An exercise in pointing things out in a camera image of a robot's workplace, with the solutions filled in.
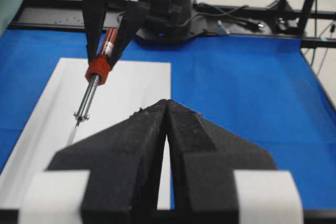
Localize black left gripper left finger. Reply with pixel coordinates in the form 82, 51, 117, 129
47, 99, 167, 223

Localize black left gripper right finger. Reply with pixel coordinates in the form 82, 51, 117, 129
166, 100, 277, 214

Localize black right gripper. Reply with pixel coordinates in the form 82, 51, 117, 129
81, 0, 147, 68

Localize large white foam board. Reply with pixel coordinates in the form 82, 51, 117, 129
1, 58, 171, 209

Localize black loose cables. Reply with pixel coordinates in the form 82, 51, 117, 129
194, 2, 266, 33

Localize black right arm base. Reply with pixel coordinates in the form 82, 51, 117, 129
134, 0, 218, 46

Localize black aluminium frame rail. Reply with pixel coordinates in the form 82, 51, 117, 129
8, 0, 335, 58

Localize red handled soldering iron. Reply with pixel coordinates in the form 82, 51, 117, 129
74, 28, 118, 129

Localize blue table cloth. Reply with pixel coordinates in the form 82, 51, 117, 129
1, 30, 335, 209

